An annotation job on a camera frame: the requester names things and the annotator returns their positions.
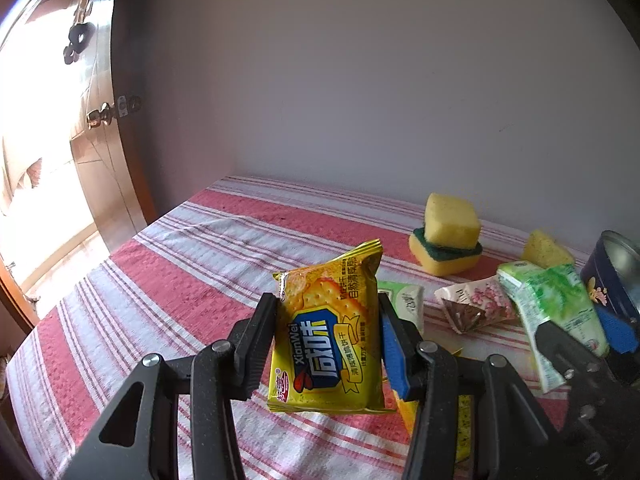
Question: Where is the blue cookie tin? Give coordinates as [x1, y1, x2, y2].
[580, 230, 639, 321]

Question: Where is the yellow cracker packet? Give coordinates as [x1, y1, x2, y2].
[267, 240, 387, 415]

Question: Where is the green white tissue pack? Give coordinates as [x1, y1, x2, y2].
[497, 261, 608, 393]

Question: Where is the pink floral snack packet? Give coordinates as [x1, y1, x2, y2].
[434, 276, 518, 334]

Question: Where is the yellow green sponge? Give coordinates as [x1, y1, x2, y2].
[409, 228, 483, 278]

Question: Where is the red white striped bedspread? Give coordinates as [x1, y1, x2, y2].
[4, 174, 601, 480]

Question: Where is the brass door knob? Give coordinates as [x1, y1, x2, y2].
[86, 102, 114, 129]

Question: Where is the black door hook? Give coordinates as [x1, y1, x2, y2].
[63, 23, 96, 65]

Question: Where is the brown wooden door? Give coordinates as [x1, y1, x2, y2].
[29, 0, 148, 252]

